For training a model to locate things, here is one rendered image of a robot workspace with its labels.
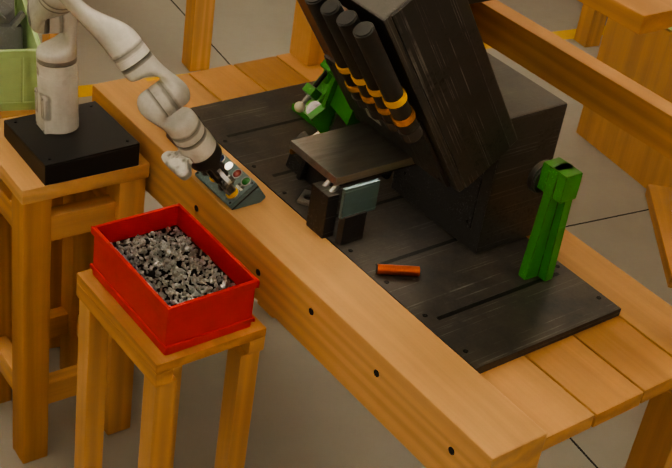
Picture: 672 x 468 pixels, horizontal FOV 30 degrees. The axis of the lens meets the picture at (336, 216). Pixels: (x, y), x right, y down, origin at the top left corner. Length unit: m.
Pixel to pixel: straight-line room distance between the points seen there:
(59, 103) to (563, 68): 1.15
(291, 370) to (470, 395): 1.44
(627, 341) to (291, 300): 0.70
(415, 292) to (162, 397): 0.56
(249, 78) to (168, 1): 2.58
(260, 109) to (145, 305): 0.83
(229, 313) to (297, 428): 1.08
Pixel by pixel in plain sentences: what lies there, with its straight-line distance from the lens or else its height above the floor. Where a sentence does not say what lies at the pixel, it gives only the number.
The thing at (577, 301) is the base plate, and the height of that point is 0.90.
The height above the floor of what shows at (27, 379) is 0.29.
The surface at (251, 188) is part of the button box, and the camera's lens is 2.76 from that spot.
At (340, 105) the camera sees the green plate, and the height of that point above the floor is 1.13.
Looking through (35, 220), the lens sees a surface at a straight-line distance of 2.94.
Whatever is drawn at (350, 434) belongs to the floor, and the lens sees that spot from 3.58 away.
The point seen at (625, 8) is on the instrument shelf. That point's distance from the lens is 2.44.
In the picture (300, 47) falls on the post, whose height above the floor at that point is 0.92.
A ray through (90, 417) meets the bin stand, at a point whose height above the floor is 0.42.
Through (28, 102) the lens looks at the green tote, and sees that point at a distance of 3.30.
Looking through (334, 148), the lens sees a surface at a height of 1.13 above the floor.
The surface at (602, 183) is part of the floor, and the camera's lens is 5.02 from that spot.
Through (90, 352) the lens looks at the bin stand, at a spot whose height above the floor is 0.62.
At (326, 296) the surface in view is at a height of 0.90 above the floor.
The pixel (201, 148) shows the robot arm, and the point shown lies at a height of 1.09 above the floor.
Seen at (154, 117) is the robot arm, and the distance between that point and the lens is 2.51.
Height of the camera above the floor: 2.41
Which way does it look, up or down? 33 degrees down
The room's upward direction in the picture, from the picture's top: 9 degrees clockwise
